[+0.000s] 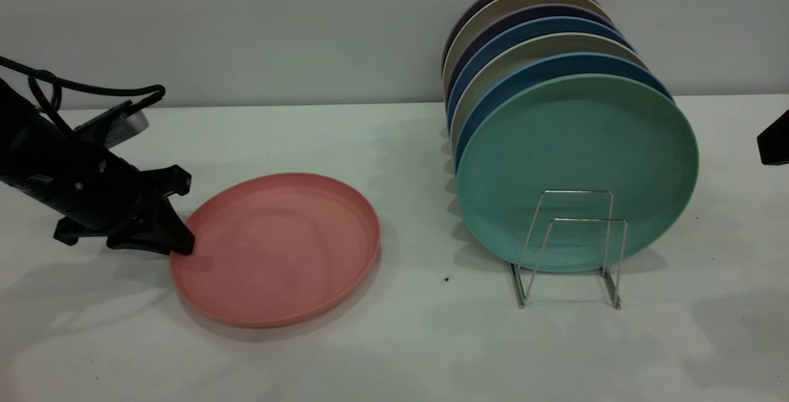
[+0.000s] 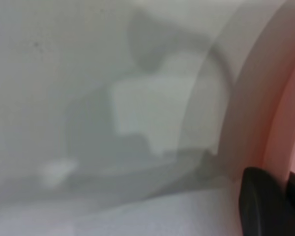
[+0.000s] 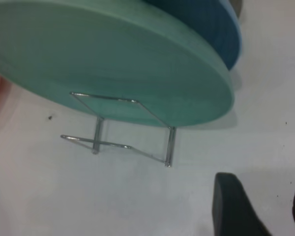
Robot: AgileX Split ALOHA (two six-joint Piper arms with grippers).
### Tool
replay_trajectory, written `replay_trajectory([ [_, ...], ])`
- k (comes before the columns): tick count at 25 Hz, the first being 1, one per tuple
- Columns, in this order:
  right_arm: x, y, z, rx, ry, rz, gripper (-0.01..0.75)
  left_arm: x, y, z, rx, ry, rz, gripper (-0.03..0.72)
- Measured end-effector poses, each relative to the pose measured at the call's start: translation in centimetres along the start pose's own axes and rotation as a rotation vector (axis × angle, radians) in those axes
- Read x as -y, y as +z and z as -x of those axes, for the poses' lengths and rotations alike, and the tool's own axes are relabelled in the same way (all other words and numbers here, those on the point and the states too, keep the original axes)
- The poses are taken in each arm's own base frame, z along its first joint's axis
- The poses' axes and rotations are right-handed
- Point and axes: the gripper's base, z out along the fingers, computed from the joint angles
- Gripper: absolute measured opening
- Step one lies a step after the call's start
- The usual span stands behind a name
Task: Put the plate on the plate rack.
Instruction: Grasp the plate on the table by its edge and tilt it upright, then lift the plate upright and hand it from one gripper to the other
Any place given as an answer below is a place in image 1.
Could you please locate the green round plate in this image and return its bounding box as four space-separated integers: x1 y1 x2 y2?
456 73 700 274

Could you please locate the blue round plate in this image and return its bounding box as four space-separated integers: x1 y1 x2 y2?
446 17 636 129
454 52 674 174

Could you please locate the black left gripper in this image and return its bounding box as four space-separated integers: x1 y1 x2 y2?
53 134 195 256

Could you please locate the metal wire plate rack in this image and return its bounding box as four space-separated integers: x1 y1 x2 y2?
509 190 628 311

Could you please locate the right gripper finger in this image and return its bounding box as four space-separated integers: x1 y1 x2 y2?
757 109 789 166

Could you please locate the black braided cable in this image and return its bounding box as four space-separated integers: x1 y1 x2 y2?
0 55 166 137

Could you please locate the pink round plate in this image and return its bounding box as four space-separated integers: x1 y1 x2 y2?
170 172 381 329

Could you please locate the navy purple round plate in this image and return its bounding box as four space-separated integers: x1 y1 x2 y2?
444 4 617 102

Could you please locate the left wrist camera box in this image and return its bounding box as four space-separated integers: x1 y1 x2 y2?
74 101 150 149

